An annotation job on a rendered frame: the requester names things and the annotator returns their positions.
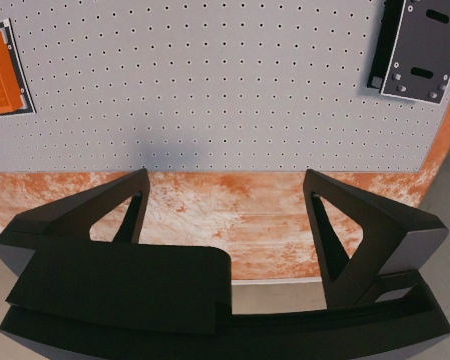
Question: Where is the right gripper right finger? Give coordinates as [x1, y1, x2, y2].
[302, 168, 449, 309]

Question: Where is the black rectangular plate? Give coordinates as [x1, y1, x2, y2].
[367, 0, 450, 105]

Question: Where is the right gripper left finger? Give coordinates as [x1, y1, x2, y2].
[4, 168, 151, 243]

